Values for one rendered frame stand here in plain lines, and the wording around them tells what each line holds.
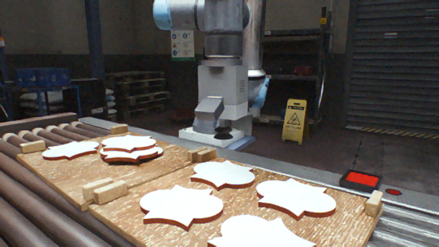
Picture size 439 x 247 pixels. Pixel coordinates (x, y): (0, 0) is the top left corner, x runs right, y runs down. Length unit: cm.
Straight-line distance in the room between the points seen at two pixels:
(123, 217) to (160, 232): 8
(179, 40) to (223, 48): 592
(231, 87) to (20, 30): 538
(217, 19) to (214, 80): 11
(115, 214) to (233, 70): 33
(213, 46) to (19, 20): 536
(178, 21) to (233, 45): 18
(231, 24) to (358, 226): 41
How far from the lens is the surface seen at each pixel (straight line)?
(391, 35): 512
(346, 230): 51
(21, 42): 579
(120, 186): 58
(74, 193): 64
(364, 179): 73
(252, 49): 102
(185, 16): 69
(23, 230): 59
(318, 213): 52
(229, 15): 56
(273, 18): 550
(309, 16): 532
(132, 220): 51
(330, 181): 72
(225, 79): 56
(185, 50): 637
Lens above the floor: 120
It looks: 14 degrees down
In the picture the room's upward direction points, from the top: straight up
